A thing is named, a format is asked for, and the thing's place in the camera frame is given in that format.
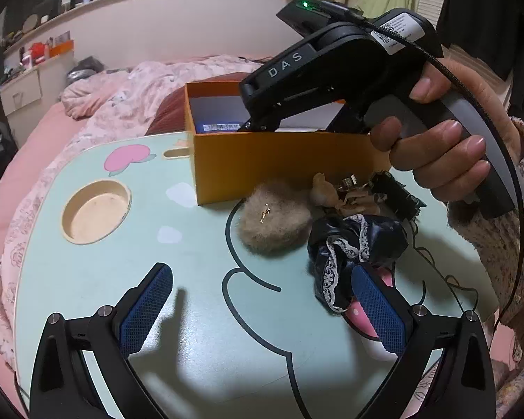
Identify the black lace scrunchie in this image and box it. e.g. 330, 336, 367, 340
307, 214, 408, 314

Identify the black hair claw clip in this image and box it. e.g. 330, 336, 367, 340
368, 170, 427, 221

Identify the beige figurine toy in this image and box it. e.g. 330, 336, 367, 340
309, 172, 384, 217

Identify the beige fluffy pompom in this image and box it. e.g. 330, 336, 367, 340
238, 182, 312, 255

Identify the knitted sweater right forearm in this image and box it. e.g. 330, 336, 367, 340
448, 118, 524, 350

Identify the person's right hand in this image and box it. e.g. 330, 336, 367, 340
370, 59, 524, 203

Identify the blue box inside orange box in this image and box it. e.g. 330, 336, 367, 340
195, 119, 245, 133

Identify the orange cardboard storage box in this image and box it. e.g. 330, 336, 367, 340
184, 81, 391, 205

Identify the dark red pillow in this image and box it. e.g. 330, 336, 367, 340
145, 72, 248, 135

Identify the pink floral blanket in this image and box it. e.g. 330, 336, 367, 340
0, 55, 260, 369

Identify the white drawer cabinet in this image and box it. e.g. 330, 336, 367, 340
0, 51, 75, 117

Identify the orange tray on cabinet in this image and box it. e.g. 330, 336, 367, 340
49, 40, 74, 58

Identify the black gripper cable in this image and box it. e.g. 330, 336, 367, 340
318, 0, 524, 328

